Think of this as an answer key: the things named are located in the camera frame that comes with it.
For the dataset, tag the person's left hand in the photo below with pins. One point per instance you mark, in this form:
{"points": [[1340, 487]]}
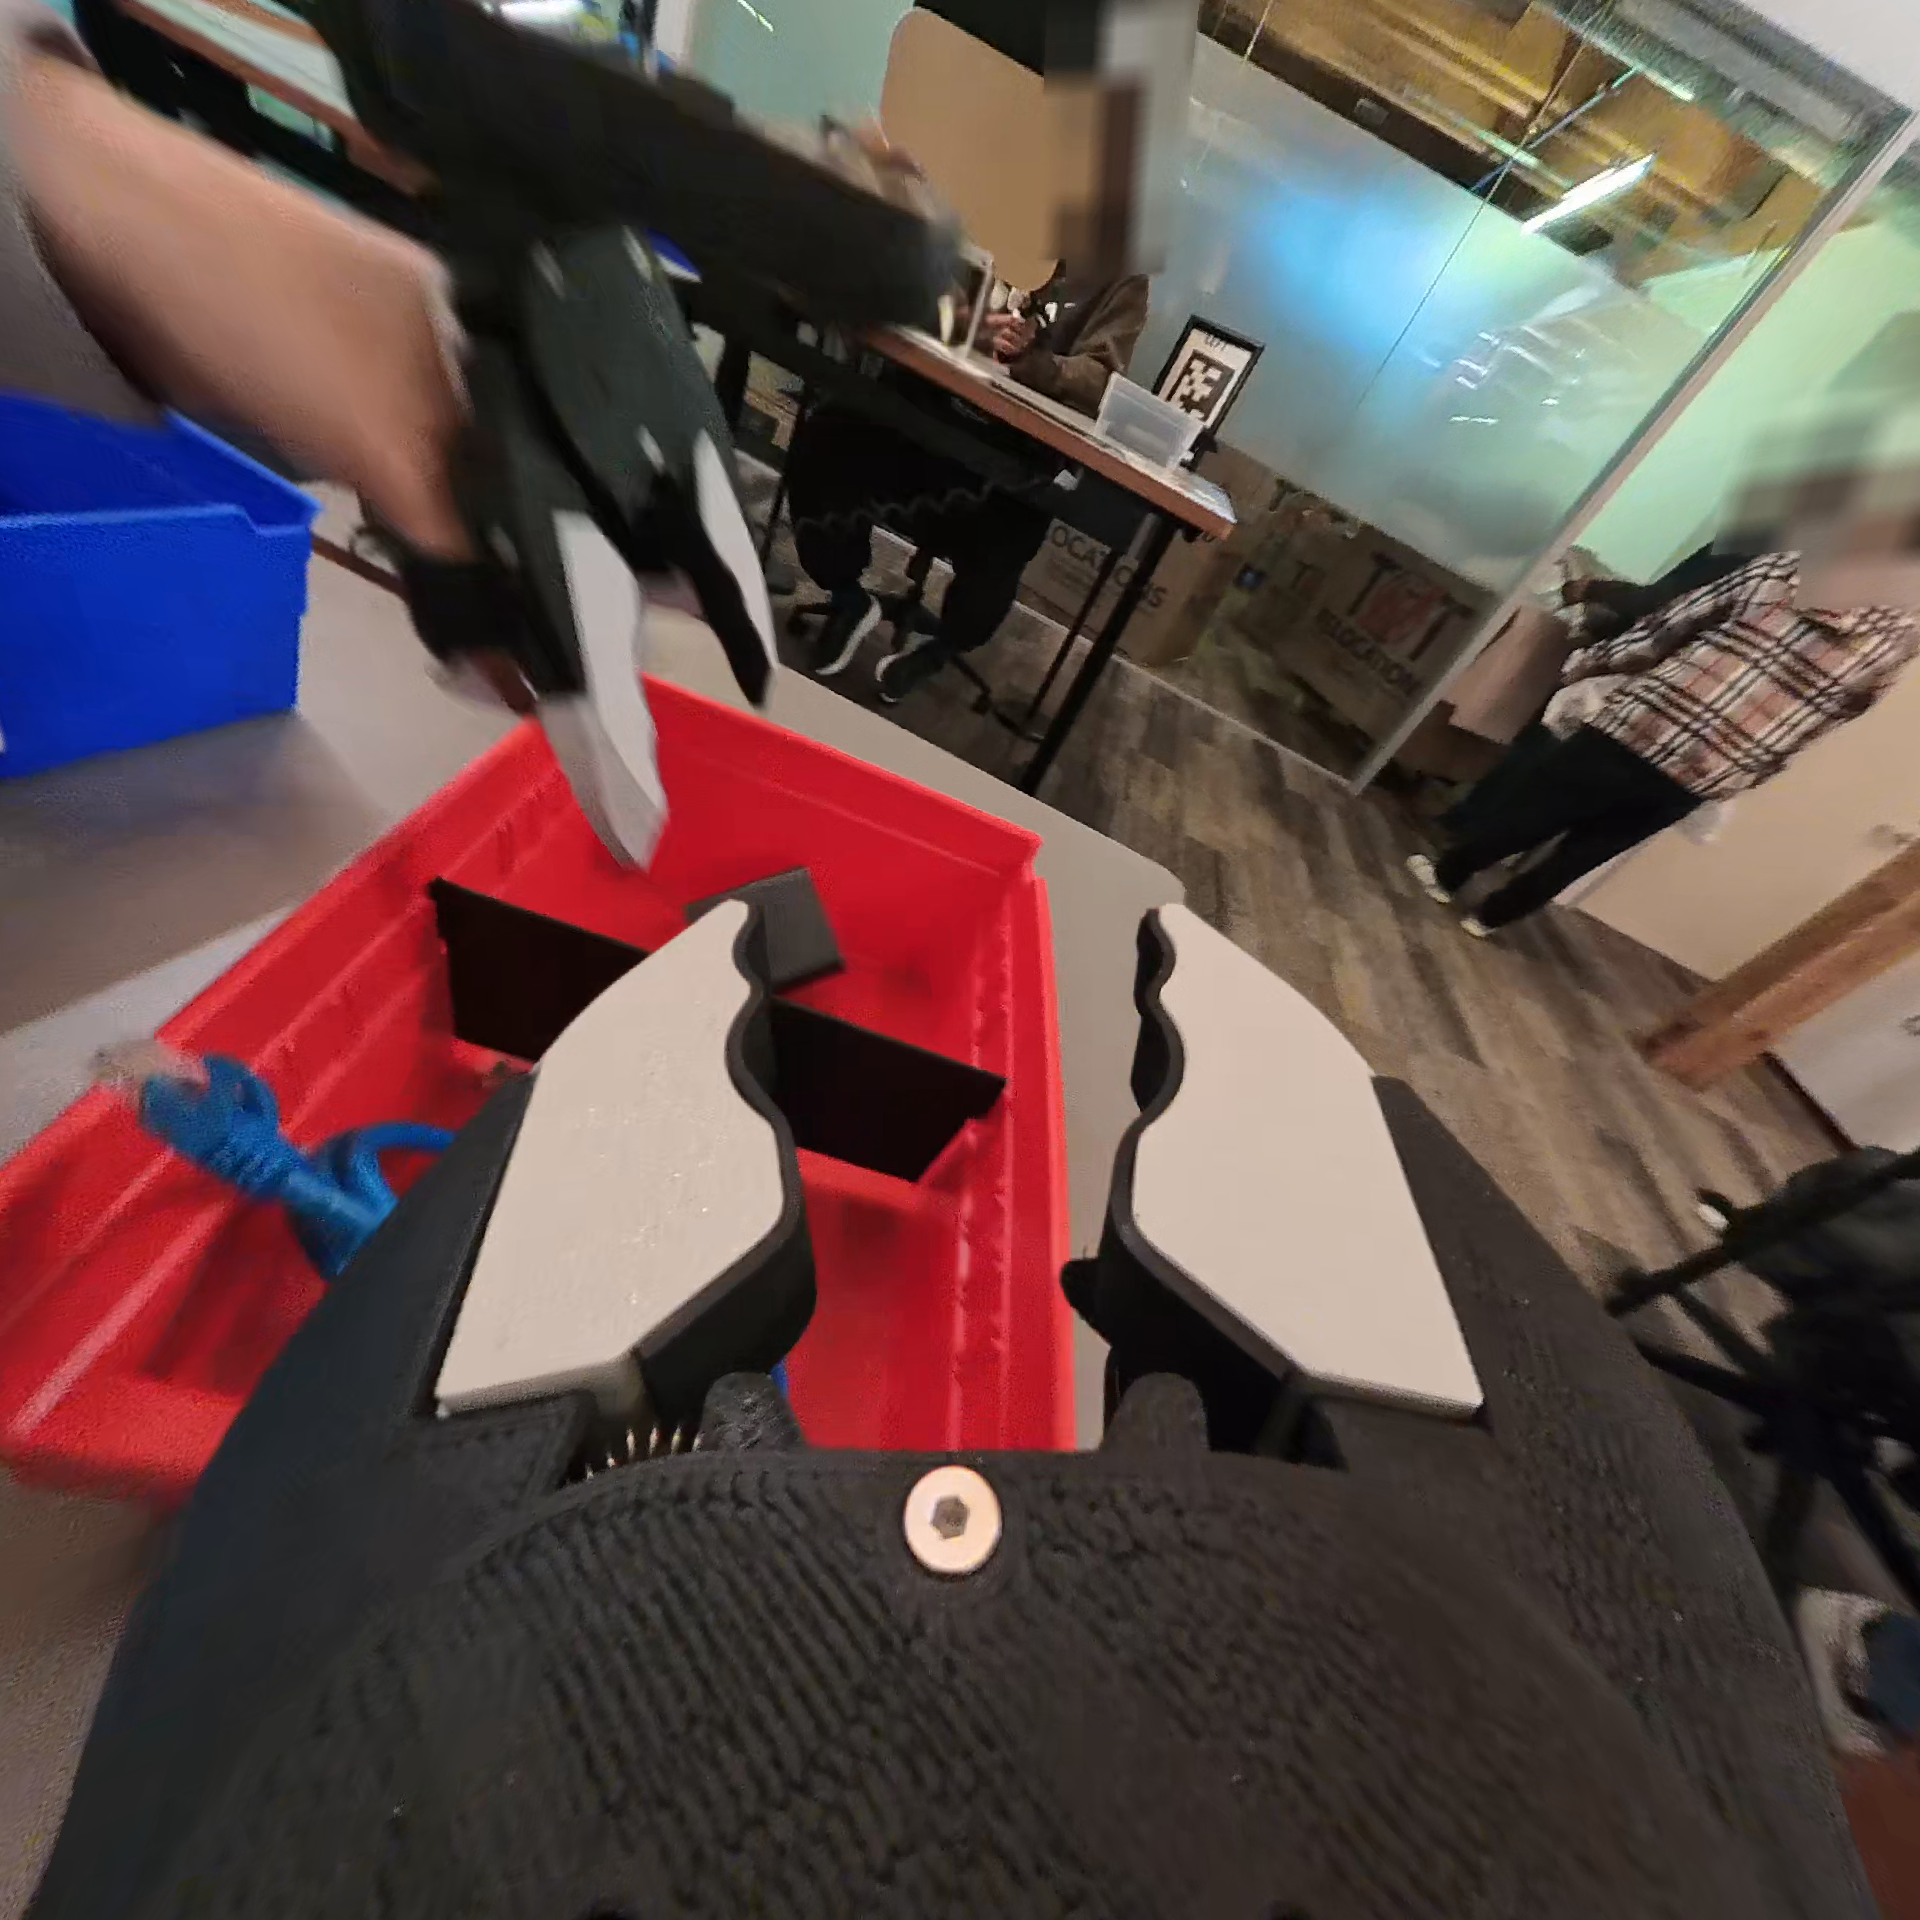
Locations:
{"points": [[329, 375]]}

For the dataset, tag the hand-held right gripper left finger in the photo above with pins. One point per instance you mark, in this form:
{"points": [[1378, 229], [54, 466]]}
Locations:
{"points": [[628, 1184]]}

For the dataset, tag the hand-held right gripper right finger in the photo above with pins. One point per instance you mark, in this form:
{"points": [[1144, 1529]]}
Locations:
{"points": [[1276, 1201]]}

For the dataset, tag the red plastic bin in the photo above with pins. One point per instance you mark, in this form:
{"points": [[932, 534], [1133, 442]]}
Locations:
{"points": [[931, 902]]}

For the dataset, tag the grey desk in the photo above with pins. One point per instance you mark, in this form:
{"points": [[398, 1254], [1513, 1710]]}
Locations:
{"points": [[149, 886]]}

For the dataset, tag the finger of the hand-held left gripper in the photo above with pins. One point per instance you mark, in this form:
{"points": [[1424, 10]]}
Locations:
{"points": [[609, 721], [734, 555]]}

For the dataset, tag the clear plastic box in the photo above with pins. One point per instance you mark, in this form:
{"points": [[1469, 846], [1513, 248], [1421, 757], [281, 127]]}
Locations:
{"points": [[1149, 421]]}

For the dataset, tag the wooden post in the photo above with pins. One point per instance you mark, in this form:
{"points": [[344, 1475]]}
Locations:
{"points": [[1785, 975]]}

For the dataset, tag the framed marker tag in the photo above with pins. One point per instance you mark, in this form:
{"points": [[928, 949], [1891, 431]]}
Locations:
{"points": [[1206, 375]]}

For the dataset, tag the black tripod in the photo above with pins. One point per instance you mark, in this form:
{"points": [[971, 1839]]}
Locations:
{"points": [[1785, 1290]]}

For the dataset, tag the black bin divider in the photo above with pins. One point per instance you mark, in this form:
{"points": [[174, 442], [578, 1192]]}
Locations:
{"points": [[885, 1095]]}

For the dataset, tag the black network adapter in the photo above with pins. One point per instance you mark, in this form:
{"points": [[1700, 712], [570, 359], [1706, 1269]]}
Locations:
{"points": [[780, 931]]}

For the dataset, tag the blue plastic bin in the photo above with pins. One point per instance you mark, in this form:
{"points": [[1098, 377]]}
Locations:
{"points": [[136, 600]]}

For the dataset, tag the cardboard box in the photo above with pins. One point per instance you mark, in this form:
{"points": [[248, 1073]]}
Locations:
{"points": [[1394, 629], [1109, 593]]}

